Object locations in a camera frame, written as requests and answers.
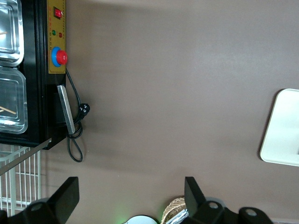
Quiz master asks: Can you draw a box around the white wire rack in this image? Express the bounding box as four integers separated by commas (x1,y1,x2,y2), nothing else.
0,143,47,217

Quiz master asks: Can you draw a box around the silver metal strip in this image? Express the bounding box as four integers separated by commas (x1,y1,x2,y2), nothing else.
0,137,52,176

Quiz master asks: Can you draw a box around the aluminium foil container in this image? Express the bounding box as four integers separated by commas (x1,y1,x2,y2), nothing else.
167,209,189,224

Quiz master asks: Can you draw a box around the black sealing machine yellow panel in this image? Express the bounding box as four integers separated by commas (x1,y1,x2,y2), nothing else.
0,0,68,150

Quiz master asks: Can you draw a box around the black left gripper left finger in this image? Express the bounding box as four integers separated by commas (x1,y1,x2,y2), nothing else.
0,176,80,224

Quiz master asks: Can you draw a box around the steel tray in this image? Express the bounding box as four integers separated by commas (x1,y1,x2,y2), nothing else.
0,66,28,134
0,0,25,66

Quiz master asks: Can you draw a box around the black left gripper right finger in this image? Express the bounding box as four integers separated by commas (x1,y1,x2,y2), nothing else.
184,176,274,224

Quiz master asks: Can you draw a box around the cream plastic tray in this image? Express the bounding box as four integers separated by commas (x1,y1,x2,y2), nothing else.
259,88,299,167

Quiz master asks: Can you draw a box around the black power cable with plug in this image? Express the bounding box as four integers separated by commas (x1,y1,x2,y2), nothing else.
65,69,91,163

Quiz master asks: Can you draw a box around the oval wicker basket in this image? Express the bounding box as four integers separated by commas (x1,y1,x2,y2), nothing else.
163,196,187,224

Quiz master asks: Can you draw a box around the silver metal bar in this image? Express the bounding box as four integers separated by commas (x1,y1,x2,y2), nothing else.
57,85,76,135

